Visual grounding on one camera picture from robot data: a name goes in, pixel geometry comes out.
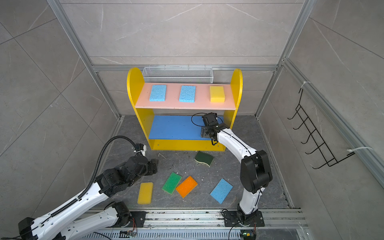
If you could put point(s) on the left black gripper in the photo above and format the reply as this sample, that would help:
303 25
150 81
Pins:
152 166

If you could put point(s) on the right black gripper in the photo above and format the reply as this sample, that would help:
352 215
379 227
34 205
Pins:
204 132

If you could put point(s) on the bright green sponge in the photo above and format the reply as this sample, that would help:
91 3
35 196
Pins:
171 183

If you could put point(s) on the yellow sponge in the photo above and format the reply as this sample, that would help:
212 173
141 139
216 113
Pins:
217 94
145 193

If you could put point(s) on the blue sponge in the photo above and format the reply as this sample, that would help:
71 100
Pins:
187 94
158 93
221 191

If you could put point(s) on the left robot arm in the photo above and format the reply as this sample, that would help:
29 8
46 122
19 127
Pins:
64 223

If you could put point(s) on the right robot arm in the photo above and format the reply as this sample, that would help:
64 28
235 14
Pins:
255 173

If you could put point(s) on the yellow shelf pink blue boards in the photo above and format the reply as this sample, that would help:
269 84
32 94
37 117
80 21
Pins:
181 133

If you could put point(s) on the dark green sponge upper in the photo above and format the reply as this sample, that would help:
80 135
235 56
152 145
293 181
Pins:
204 158

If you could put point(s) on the orange sponge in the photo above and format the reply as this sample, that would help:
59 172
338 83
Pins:
186 186

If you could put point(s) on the metal mesh basket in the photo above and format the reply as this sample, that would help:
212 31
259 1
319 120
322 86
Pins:
178 75

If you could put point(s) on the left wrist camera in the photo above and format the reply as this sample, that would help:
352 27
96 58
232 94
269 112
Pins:
141 149

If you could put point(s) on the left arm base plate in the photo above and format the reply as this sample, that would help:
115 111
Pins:
138 217

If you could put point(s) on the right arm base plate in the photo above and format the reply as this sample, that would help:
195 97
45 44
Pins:
237 219

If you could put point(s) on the black wire hook rack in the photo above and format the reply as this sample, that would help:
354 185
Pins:
314 135

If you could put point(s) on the aluminium mounting rail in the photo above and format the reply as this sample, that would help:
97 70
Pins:
280 224

